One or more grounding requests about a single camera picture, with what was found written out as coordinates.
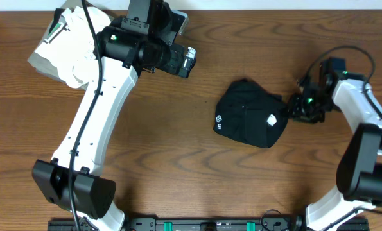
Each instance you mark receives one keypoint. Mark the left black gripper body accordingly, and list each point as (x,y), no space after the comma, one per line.
(171,60)

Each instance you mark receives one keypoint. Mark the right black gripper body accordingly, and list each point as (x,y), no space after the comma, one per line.
(311,108)

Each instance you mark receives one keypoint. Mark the black t-shirt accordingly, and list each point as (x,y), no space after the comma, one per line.
(249,114)

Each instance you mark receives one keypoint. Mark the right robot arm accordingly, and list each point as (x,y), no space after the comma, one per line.
(358,185)

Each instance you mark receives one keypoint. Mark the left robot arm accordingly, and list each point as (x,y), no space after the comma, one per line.
(106,56)

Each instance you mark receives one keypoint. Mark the white folded garment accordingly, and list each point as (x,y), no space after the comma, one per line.
(69,47)

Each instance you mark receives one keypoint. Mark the olive folded garment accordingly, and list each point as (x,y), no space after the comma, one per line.
(43,65)

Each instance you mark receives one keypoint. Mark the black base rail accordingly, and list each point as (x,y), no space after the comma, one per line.
(150,224)

